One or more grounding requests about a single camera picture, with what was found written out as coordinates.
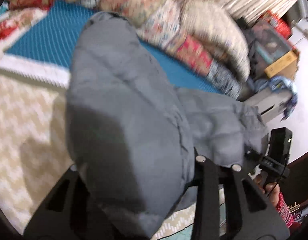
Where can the grey white cabinet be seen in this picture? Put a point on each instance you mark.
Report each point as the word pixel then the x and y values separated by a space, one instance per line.
pixel 269 104

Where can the red floral patchwork quilt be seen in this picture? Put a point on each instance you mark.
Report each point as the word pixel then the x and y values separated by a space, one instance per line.
pixel 161 24

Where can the grey puffer jacket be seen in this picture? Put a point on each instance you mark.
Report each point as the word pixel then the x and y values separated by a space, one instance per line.
pixel 133 135

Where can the white printed folded comforter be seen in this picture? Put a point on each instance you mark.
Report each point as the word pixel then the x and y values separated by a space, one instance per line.
pixel 212 25

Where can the cream and teal bedspread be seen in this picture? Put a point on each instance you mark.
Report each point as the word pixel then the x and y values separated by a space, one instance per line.
pixel 33 154

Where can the yellow cardboard box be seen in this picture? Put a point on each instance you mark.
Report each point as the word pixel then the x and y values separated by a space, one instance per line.
pixel 286 66

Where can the framed picture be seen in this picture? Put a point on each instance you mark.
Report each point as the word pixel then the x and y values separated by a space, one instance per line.
pixel 270 44

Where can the light blue cloth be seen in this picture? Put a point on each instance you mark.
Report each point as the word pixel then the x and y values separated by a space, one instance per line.
pixel 277 84

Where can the blue dotted bed mat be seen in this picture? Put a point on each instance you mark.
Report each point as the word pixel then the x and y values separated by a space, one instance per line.
pixel 53 39

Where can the person's right hand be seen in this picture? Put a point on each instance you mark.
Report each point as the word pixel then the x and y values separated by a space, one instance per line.
pixel 271 189

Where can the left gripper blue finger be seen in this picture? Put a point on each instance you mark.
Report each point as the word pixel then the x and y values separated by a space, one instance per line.
pixel 205 170

